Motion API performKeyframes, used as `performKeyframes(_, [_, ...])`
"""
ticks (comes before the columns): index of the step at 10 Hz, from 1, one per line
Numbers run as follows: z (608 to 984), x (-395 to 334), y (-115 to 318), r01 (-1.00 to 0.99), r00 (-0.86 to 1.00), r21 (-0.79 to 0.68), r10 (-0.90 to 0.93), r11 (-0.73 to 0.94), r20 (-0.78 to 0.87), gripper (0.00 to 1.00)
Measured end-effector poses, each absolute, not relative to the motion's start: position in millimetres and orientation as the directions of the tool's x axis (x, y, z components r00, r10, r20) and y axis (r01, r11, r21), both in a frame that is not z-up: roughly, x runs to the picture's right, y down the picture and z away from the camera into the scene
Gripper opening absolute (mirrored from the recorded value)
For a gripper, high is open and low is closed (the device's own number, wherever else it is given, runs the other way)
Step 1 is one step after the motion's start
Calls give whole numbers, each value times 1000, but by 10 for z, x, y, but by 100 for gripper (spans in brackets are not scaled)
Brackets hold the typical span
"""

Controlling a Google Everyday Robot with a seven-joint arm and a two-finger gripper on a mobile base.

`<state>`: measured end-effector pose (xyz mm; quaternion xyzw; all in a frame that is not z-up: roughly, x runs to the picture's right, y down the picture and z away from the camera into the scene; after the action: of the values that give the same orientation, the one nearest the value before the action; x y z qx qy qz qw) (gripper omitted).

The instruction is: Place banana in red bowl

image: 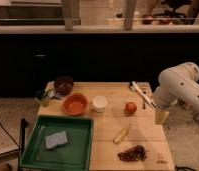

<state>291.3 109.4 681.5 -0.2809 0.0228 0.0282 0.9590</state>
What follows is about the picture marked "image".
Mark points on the blue grey sponge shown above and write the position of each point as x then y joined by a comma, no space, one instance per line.
56,139

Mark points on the orange fruit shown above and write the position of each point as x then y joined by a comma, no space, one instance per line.
130,108

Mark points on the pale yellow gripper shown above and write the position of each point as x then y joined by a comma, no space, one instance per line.
161,116

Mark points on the orange red bowl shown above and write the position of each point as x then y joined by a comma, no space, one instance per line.
75,104

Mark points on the white cup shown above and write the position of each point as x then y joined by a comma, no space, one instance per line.
99,103

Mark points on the black office chair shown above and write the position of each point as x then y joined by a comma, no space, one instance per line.
173,6

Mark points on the green plastic tray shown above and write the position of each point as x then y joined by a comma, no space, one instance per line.
72,156

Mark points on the yellow banana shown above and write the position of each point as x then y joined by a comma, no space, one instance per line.
121,135

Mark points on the bunch of dark grapes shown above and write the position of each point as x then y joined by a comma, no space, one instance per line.
133,154

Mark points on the white handled knife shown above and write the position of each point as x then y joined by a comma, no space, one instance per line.
146,98

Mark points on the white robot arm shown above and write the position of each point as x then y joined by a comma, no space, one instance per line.
178,83

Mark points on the dark brown bowl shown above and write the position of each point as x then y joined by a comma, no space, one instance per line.
64,84

